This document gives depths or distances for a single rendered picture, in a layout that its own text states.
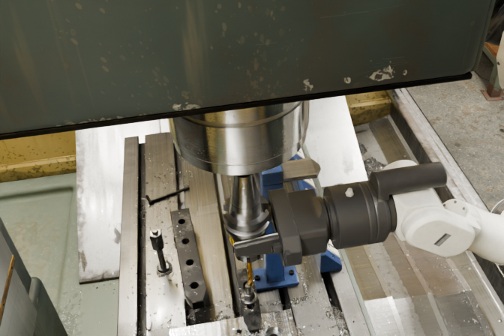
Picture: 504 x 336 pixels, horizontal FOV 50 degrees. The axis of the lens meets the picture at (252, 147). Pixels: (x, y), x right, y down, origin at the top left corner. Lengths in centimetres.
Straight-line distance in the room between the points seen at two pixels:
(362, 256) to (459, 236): 68
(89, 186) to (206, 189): 46
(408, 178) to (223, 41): 39
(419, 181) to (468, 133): 241
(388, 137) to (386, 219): 122
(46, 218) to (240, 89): 152
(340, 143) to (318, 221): 105
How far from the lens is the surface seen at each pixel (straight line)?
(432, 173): 76
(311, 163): 99
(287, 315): 106
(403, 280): 142
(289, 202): 75
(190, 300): 112
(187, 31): 42
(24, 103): 46
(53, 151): 197
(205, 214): 135
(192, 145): 56
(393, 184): 74
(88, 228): 168
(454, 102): 337
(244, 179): 67
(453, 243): 80
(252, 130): 53
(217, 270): 124
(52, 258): 180
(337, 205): 73
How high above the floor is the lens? 188
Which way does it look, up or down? 40 degrees down
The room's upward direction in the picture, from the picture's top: 3 degrees counter-clockwise
